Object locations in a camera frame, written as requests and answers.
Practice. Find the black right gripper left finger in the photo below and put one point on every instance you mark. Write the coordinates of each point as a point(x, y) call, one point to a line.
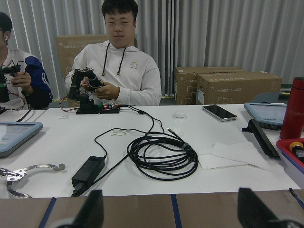
point(91, 214)

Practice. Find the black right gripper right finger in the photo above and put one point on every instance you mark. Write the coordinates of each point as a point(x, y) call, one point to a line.
point(253, 213)

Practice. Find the black power adapter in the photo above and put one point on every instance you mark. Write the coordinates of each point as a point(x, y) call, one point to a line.
point(88, 172)

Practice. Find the red parts tray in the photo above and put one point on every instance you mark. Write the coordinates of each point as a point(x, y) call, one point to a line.
point(292, 165)

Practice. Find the black plastic bar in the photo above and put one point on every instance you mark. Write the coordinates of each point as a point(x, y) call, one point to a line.
point(267, 147)

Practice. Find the metal grabber claw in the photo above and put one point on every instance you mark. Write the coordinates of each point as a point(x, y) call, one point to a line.
point(19, 174)

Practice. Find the red thermos bottle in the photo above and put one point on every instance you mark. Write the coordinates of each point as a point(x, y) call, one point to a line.
point(293, 123)

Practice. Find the blue teach pendant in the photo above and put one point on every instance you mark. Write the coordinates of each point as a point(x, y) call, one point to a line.
point(269, 116)

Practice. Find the black smartphone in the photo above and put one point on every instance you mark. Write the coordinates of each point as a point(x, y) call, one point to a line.
point(219, 112)

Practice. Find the cardboard box front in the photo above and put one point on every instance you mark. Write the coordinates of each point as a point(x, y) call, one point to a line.
point(237, 88)

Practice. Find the person in blue jacket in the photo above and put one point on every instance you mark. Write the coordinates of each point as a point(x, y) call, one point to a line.
point(29, 87)

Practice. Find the person in white hoodie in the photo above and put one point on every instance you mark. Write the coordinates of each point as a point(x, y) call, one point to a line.
point(130, 76)

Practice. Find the cardboard box behind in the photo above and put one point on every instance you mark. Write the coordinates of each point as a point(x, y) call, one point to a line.
point(186, 81)

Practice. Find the large cardboard box left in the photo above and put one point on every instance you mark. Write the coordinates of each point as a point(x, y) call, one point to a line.
point(68, 47)

